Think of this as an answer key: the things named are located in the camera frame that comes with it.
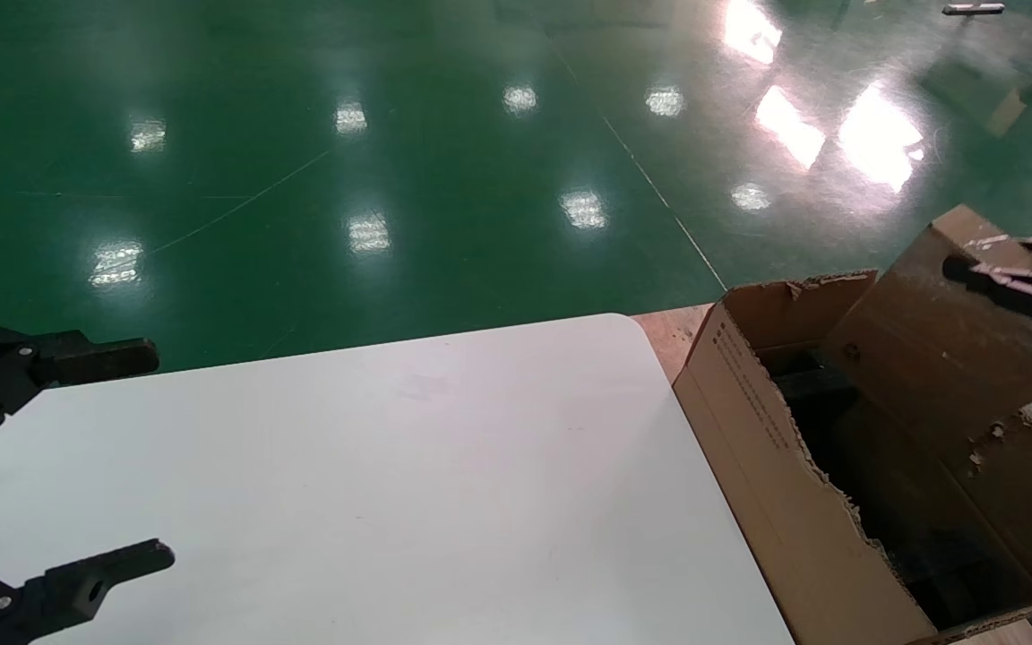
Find black foam block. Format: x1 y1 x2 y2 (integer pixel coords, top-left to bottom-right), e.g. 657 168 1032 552
769 348 859 406
883 527 1032 630

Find big open cardboard box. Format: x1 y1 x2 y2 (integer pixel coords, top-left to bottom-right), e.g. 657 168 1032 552
672 268 1032 645

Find wooden platform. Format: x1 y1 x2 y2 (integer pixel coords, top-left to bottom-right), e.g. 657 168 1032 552
631 304 719 388

